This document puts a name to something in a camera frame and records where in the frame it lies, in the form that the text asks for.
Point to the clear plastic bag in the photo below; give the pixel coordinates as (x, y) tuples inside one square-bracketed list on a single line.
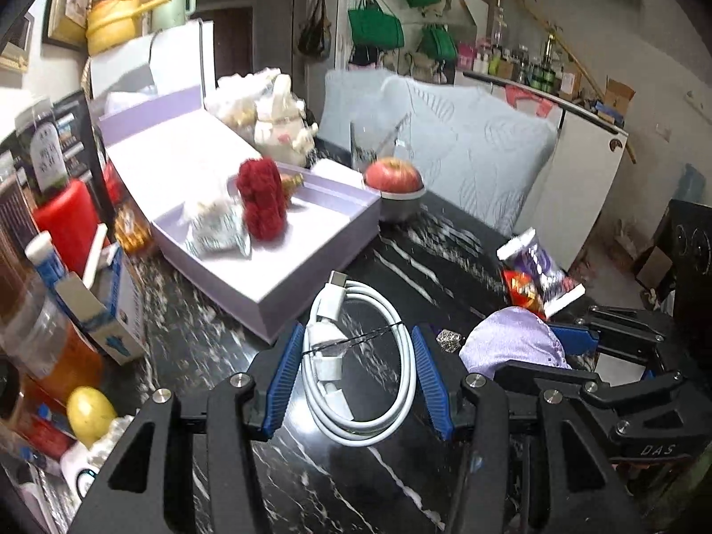
[(233, 105)]

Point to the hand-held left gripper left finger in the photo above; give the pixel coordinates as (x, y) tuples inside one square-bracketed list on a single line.
[(283, 384)]

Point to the orange drink bottle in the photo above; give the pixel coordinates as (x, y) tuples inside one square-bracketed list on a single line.
[(61, 356)]

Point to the clear drinking glass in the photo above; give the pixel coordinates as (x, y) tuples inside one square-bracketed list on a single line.
[(367, 139)]

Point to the wall intercom panel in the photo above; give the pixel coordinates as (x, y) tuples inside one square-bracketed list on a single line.
[(16, 39)]

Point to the yellow lemon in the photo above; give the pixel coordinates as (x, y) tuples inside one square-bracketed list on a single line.
[(92, 414)]

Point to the lavender gift box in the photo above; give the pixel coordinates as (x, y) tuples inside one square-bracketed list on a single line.
[(300, 267)]

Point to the red orange snack packet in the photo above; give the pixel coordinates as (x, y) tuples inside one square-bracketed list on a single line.
[(520, 292)]

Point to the pink cloth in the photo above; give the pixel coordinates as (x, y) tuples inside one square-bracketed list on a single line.
[(525, 101)]

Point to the dark bottle black lid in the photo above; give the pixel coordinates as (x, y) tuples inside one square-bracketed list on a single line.
[(44, 150)]

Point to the yellow pot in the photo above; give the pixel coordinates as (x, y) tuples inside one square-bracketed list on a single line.
[(111, 28)]

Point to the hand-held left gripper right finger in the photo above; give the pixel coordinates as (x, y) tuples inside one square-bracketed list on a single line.
[(431, 389)]

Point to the silver foil packet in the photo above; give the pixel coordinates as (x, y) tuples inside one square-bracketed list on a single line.
[(217, 233)]

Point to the black speaker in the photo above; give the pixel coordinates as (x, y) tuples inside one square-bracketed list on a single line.
[(690, 245)]

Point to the red apple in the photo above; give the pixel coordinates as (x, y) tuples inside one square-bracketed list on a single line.
[(392, 175)]

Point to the purple white snack packet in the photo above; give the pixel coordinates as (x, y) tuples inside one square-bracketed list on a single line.
[(542, 267)]

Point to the lavender satin cloth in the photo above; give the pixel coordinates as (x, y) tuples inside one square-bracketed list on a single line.
[(506, 339)]

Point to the gold foil packet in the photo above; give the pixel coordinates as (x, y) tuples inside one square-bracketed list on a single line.
[(132, 228)]

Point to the red container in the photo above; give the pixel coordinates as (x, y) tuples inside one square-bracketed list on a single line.
[(67, 217)]

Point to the clear jar brown contents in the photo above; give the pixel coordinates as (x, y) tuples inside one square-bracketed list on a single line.
[(11, 228)]

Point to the row of bottles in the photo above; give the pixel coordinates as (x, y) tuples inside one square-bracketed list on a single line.
[(528, 64)]

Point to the red plush toy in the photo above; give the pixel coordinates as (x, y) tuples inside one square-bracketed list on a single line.
[(261, 200)]

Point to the white bowl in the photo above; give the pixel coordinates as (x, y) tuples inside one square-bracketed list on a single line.
[(398, 208)]

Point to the large white pillow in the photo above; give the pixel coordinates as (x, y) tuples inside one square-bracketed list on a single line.
[(478, 150)]

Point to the white round object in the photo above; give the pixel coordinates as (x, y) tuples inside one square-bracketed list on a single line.
[(83, 467)]

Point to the open cardboard box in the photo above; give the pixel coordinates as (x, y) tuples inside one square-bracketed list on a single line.
[(617, 100)]

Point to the dark hanging bag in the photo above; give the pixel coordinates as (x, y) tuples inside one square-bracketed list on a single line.
[(314, 33)]

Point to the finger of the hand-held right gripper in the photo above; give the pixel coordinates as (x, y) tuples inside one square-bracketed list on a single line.
[(545, 378), (573, 338)]

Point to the white rabbit figurine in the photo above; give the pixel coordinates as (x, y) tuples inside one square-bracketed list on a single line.
[(278, 128)]

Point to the black printed pouch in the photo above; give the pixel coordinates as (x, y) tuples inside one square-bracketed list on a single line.
[(78, 122)]

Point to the green mug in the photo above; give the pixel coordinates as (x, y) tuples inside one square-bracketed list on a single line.
[(172, 3)]

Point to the dark brown door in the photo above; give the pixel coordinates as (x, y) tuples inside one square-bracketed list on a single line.
[(231, 39)]

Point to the large green tote bag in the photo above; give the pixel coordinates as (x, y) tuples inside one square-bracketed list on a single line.
[(375, 25)]

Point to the white fridge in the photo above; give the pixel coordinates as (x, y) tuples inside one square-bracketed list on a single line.
[(178, 61)]

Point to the small green tote bag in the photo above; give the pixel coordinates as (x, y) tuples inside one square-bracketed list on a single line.
[(439, 44)]

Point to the blue white carton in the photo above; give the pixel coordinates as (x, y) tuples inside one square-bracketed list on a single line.
[(122, 311)]

